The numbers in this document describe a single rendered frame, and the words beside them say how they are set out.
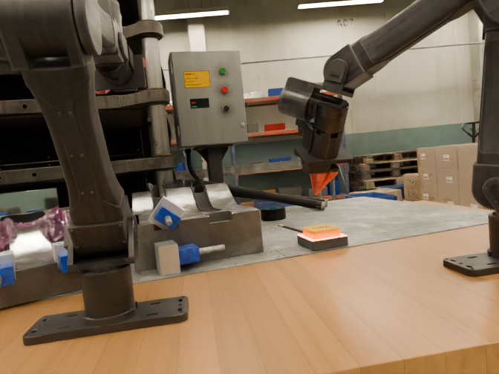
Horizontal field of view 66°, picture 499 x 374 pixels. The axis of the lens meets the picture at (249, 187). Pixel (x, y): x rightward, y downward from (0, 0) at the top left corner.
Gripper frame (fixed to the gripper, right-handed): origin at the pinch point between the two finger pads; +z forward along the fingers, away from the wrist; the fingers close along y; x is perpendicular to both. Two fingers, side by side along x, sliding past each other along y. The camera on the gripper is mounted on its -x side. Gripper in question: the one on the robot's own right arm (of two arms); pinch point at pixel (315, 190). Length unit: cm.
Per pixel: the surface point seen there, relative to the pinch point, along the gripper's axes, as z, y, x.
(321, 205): 30.7, -21.7, -32.7
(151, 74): 3, 28, -87
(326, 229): 5.4, -0.4, 6.6
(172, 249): 4.8, 30.7, 7.1
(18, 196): 41, 79, -71
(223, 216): 6.9, 19.0, -3.4
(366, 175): 298, -338, -430
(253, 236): 8.2, 13.8, 2.6
